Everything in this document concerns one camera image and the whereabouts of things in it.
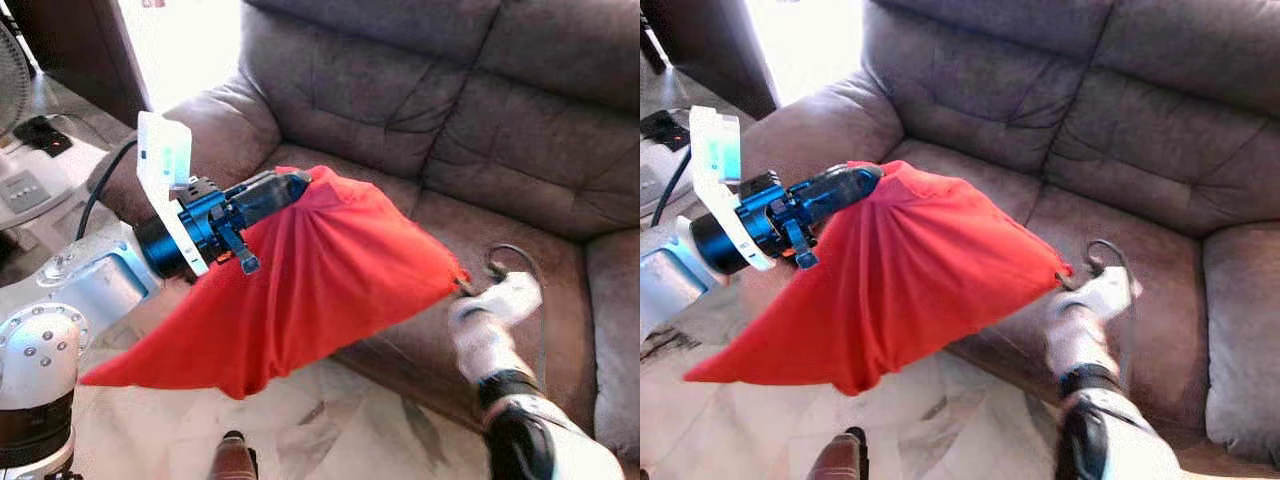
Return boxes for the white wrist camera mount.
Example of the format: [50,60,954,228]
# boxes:
[137,110,211,278]
[690,105,776,273]
[1050,265,1143,326]
[450,272,544,331]

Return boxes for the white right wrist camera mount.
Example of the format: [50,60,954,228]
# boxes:
[1050,265,1143,326]
[450,272,544,331]

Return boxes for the white electric fan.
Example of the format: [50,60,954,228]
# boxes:
[0,20,33,136]

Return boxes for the dark grey fabric sofa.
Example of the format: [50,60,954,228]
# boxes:
[680,0,1280,466]
[85,0,641,461]

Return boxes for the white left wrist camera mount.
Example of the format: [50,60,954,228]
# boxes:
[690,105,776,273]
[137,110,211,278]

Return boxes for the black power strip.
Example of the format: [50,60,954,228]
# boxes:
[640,108,693,149]
[15,115,73,159]

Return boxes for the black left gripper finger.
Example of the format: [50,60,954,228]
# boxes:
[795,163,884,223]
[235,168,313,226]

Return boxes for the white appliance with grey panel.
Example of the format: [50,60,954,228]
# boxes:
[640,140,696,196]
[0,150,111,233]

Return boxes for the silver left robot leg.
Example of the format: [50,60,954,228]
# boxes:
[808,427,869,480]
[208,430,259,480]

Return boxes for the dark wooden cabinet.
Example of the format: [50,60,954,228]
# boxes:
[5,0,151,126]
[640,0,781,119]

